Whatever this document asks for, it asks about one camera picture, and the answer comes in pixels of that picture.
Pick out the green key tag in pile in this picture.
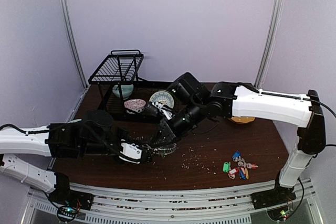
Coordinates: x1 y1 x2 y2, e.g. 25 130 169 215
223 162 230 173

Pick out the teal ceramic bowl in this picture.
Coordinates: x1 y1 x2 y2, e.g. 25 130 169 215
112 84 134 100

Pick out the right circuit board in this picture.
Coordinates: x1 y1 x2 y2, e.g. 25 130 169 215
267 207 292 221

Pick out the aluminium frame post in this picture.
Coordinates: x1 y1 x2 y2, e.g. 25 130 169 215
254 0 284 89
60 0 88 89

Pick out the left circuit board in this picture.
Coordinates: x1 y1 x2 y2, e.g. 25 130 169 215
56 206 78 222

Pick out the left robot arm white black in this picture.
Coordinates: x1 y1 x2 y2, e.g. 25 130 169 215
1 110 152 210

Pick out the yellow dotted plate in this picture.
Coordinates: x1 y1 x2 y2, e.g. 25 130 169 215
228 116 255 124

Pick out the black wire dish rack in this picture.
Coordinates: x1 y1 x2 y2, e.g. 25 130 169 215
88 49 171 124

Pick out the right aluminium frame post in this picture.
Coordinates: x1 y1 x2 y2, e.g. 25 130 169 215
254 0 284 89

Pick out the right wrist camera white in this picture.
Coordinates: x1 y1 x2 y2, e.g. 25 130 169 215
144 101 173 120

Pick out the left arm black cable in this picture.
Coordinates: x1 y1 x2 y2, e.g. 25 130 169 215
0 123 124 156

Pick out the pink patterned bowl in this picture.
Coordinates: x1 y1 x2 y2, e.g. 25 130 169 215
124 99 146 114

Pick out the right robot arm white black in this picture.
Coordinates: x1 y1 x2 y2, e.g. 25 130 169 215
152 72 326 209

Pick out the blue key tag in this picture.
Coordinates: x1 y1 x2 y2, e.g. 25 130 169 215
232 151 240 161

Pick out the blue yellow patterned plate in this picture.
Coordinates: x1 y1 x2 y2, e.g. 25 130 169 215
149 90 175 108

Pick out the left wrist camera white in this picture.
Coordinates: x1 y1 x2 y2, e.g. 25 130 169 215
119 141 142 164

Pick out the light teal plate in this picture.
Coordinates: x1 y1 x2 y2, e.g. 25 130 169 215
68 119 82 123

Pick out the black keyring disc with rings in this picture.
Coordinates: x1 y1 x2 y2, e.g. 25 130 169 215
128 134 177 158

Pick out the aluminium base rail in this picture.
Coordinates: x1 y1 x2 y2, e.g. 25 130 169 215
22 178 322 224

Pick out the red key tag in pile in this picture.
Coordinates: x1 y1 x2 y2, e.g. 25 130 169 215
228 167 239 179

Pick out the circuit board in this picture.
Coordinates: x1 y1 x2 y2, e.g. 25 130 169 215
56 206 78 222
267 207 292 221

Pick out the red headed silver key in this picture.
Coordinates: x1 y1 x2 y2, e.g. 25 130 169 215
246 163 258 169

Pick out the left aluminium frame post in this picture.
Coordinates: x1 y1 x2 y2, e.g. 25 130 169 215
60 0 88 89

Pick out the yellow key tag in pile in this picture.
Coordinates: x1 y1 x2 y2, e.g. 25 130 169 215
244 168 249 179

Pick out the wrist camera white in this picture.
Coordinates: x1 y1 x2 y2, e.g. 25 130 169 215
119 141 142 164
144 101 173 120

